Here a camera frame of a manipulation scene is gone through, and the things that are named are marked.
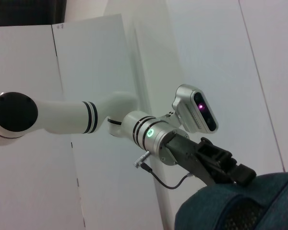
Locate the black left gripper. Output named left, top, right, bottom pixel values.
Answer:
left=162, top=133, right=257, bottom=188

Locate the dark teal insulated lunch bag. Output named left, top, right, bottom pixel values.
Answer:
left=174, top=169, right=288, bottom=230

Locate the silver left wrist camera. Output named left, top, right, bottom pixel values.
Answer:
left=169, top=83, right=219, bottom=134

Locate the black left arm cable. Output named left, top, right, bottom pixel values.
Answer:
left=133, top=150, right=195, bottom=190

